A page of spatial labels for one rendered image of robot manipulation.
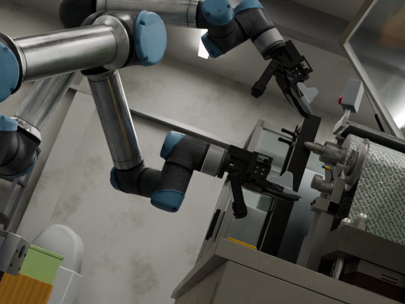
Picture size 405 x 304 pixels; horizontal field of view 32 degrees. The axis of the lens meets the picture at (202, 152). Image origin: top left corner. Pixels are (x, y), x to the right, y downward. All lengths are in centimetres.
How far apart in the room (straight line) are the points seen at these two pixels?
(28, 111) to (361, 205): 91
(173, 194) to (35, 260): 306
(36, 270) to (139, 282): 436
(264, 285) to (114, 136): 53
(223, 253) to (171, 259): 752
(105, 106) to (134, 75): 785
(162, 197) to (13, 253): 37
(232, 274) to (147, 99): 803
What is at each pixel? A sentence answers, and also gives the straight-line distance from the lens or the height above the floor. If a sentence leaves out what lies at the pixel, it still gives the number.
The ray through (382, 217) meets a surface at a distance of 181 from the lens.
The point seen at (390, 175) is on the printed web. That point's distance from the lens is 184.
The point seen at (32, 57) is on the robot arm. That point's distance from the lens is 132.
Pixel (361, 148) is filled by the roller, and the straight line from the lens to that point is 185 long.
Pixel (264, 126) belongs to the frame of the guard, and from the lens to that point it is 286.
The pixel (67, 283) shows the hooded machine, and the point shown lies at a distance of 818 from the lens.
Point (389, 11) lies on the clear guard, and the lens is 257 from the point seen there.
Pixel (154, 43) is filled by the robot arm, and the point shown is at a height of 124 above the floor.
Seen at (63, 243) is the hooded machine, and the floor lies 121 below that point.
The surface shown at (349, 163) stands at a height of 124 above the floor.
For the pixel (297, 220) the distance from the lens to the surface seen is 282.
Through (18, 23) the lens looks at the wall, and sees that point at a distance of 999.
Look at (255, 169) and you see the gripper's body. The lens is 173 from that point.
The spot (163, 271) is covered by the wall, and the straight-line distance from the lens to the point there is 895.
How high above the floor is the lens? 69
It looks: 14 degrees up
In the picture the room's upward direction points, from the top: 20 degrees clockwise
